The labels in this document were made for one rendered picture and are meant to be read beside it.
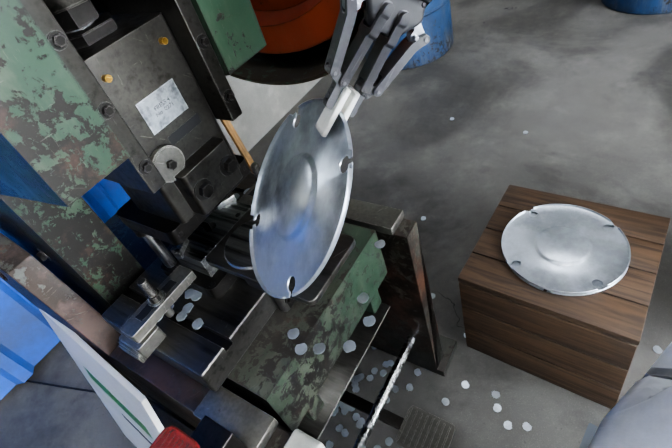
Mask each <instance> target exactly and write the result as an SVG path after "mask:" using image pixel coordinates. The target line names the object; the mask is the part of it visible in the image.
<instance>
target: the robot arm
mask: <svg viewBox="0 0 672 448"><path fill-rule="evenodd" d="M431 1H432V0H340V11H339V15H338V19H337V22H336V26H335V29H334V33H333V36H332V40H331V43H330V47H329V51H328V54H327V58H326V61H325V65H324V69H325V70H326V71H327V73H328V74H329V75H330V76H331V77H332V83H331V85H330V87H329V89H328V91H327V93H326V95H325V97H324V98H323V104H324V105H325V108H324V110H323V112H322V114H321V116H320V118H319V119H318V121H317V123H316V125H315V127H316V129H317V130H318V132H319V133H320V134H321V136H322V137H326V136H327V134H328V133H329V131H330V129H331V127H332V125H333V123H334V122H335V120H336V118H337V116H338V114H339V113H340V111H341V112H342V113H343V115H344V117H345V119H346V121H347V119H348V117H349V116H350V117H353V116H354V115H355V114H356V113H357V110H358V109H359V107H360V105H361V103H362V101H363V99H364V98H365V99H369V98H370V97H371V95H375V96H376V97H379V96H381V95H382V93H383V92H384V91H385V90H386V88H387V87H388V86H389V85H390V83H391V82H392V81H393V80H394V78H395V77H396V76H397V75H398V74H399V72H400V71H401V70H402V69H403V67H404V66H405V65H406V64H407V62H408V61H409V60H410V59H411V57H412V56H413V55H414V54H415V53H416V51H418V50H419V49H421V48H422V47H423V46H425V45H426V44H428V43H429V41H430V36H429V35H427V34H425V32H424V30H423V27H422V24H421V22H422V20H423V17H424V11H425V8H426V6H427V5H428V4H429V3H430V2H431ZM362 2H363V10H364V17H363V19H362V21H361V22H360V24H359V27H358V32H357V34H356V35H355V37H354V39H353V41H352V43H351V44H350V46H349V48H348V50H347V47H348V44H349V40H350V37H351V34H352V30H353V27H354V24H355V20H356V16H357V10H359V9H360V8H361V3H362ZM409 30H410V31H409ZM406 32H407V33H406ZM405 33H406V35H407V37H405V38H404V39H403V40H402V41H401V42H400V43H399V45H398V46H397V47H396V48H395V50H394V51H393V52H392V53H391V55H390V56H389V57H388V55H389V53H390V51H391V50H392V49H393V48H394V47H395V46H396V44H397V42H398V40H399V39H400V37H401V35H403V34H405ZM375 39H376V41H375V43H374V45H373V47H372V49H371V51H370V53H369V55H368V57H367V59H366V61H365V63H364V65H363V67H362V69H361V71H360V74H359V76H358V78H357V80H356V82H355V84H354V88H353V87H352V86H350V85H348V84H349V83H350V81H351V79H352V77H353V76H354V74H355V72H356V70H357V69H358V67H359V65H360V63H361V62H362V60H363V58H364V56H365V54H366V53H367V51H368V49H369V47H370V46H371V44H372V42H373V41H374V40H375ZM346 50H347V52H346ZM387 57H388V59H387ZM386 59H387V60H386ZM588 448H672V342H671V343H670V344H669V346H668V347H667V348H666V349H665V350H664V352H663V353H662V354H661V355H660V357H659V358H658V359H657V360H656V361H655V363H654V364H653V365H652V366H651V367H650V369H649V370H648V371H647V372H646V374H645V375H644V376H643V377H642V379H640V380H638V381H636V382H635V383H634V385H633V386H632V387H631V388H630V389H629V390H628V391H627V392H626V394H625V395H624V396H623V397H622V398H621V399H620V400H619V402H618V403H617V404H616V405H615V406H614V407H613V408H612V409H611V411H610V412H609V413H608V414H607V415H606V416H605V417H604V419H603V420H602V421H601V423H600V425H599V427H598V429H597V431H596V433H595V435H594V437H593V439H592V441H591V443H590V445H589V447H588Z"/></svg>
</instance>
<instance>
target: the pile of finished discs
mask: <svg viewBox="0 0 672 448"><path fill-rule="evenodd" d="M501 246H502V252H503V256H504V259H505V261H506V263H507V264H508V266H509V267H510V269H511V270H512V271H513V272H514V273H515V274H516V275H517V276H518V277H519V278H520V279H522V280H523V281H524V282H526V283H527V284H529V285H531V286H533V287H535V288H537V289H540V290H542V291H543V290H544V289H546V290H547V292H548V293H552V294H557V295H563V296H585V295H591V294H595V293H599V292H601V291H604V290H606V289H608V288H610V287H612V286H613V285H615V284H616V283H617V282H619V281H620V280H621V279H622V278H623V276H624V275H625V274H626V272H627V270H628V266H629V264H630V259H631V249H630V245H629V242H628V239H627V237H626V236H625V234H624V233H623V231H622V230H621V229H620V228H619V227H618V228H617V227H616V226H615V225H613V223H612V222H611V220H610V219H609V218H607V217H606V216H604V215H602V214H600V213H598V212H596V211H594V210H591V209H588V208H585V207H581V206H577V205H571V204H546V205H540V206H536V207H534V209H531V211H526V212H525V211H523V212H521V213H519V214H518V215H516V216H515V217H514V218H513V219H512V220H511V221H510V222H509V223H508V224H507V226H506V227H505V229H504V231H503V234H502V240H501Z"/></svg>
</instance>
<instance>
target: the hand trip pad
mask: <svg viewBox="0 0 672 448"><path fill-rule="evenodd" d="M149 448H200V445H199V444H198V443H197V442H196V441H195V440H194V439H192V438H191V437H190V436H188V435H187V434H186V433H184V432H183V431H181V430H180V429H179V428H177V427H175V426H168V427H166V428H164V429H163V430H162V431H161V432H160V434H159V435H158V436H157V438H156V439H155V440H154V442H153V443H152V444H151V446H150V447H149Z"/></svg>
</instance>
